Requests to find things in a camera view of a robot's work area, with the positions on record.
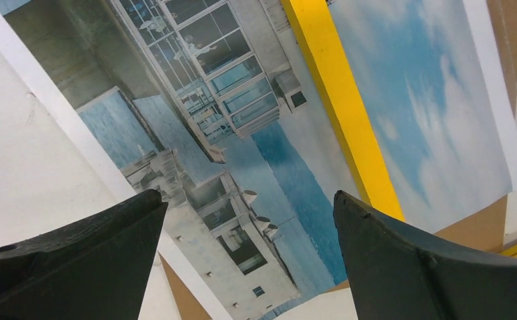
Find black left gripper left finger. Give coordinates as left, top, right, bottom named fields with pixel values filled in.
left=0, top=189, right=168, bottom=319

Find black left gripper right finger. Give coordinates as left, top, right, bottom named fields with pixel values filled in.
left=334, top=191, right=517, bottom=319

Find yellow wooden picture frame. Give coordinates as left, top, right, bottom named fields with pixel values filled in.
left=282, top=1, right=517, bottom=235

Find printed building photo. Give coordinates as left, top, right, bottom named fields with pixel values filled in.
left=0, top=1, right=360, bottom=319

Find brown cardboard backing board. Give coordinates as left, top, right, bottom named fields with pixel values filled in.
left=153, top=1, right=517, bottom=319

